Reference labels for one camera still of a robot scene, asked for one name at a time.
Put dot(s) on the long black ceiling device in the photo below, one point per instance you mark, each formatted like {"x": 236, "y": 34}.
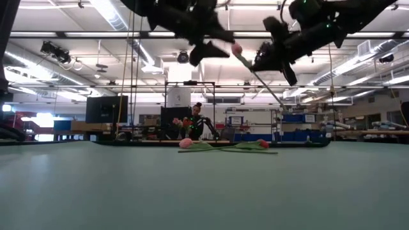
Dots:
{"x": 60, "y": 56}

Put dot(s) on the green table mat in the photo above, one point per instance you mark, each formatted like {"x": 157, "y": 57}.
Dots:
{"x": 204, "y": 191}

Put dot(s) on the blue shelf bins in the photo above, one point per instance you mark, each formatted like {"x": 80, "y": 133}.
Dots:
{"x": 294, "y": 118}

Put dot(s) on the black background rig frame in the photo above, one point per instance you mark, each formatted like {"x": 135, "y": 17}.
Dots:
{"x": 190, "y": 83}

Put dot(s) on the cardboard box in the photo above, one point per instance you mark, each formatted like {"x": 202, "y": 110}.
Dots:
{"x": 89, "y": 126}

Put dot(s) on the black overhead light bar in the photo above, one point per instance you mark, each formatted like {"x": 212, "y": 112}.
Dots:
{"x": 143, "y": 34}

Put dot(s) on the wooden background table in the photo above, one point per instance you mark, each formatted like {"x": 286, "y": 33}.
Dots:
{"x": 377, "y": 132}

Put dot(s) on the small black ceiling device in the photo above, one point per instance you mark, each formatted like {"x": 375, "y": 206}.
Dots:
{"x": 386, "y": 58}

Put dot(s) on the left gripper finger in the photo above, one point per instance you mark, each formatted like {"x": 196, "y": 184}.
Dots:
{"x": 222, "y": 35}
{"x": 212, "y": 51}

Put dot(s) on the person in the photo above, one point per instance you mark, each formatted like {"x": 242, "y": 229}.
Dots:
{"x": 196, "y": 110}

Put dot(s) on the white sign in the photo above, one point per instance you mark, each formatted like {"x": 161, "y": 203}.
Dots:
{"x": 236, "y": 120}

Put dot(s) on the long silver ceiling duct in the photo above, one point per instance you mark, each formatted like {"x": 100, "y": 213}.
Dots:
{"x": 351, "y": 64}

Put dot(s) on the black monitor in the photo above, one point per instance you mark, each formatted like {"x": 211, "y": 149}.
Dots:
{"x": 105, "y": 110}

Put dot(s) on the row of blue bins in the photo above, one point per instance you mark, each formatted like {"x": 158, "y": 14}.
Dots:
{"x": 287, "y": 136}

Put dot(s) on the background red tulip bouquet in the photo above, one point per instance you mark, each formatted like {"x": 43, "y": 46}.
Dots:
{"x": 187, "y": 123}

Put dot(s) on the black metal table frame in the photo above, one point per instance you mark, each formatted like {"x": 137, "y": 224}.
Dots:
{"x": 297, "y": 144}

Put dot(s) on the background black robot arm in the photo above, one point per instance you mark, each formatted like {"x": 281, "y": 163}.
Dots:
{"x": 211, "y": 124}

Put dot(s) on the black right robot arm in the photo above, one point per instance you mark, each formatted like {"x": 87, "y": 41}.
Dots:
{"x": 358, "y": 16}

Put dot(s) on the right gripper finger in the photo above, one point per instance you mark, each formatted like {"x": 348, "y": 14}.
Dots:
{"x": 271, "y": 66}
{"x": 271, "y": 57}

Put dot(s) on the pink artificial tulip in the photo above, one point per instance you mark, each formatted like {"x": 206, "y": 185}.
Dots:
{"x": 236, "y": 49}
{"x": 185, "y": 143}

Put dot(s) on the red artificial tulip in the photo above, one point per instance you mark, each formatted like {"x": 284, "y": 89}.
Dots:
{"x": 264, "y": 144}

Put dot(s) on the dark background screen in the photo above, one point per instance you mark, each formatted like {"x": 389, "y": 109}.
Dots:
{"x": 169, "y": 115}

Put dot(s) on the round black ceiling camera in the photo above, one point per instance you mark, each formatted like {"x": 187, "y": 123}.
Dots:
{"x": 183, "y": 57}

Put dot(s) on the blue box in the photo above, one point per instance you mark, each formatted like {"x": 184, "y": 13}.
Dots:
{"x": 62, "y": 125}

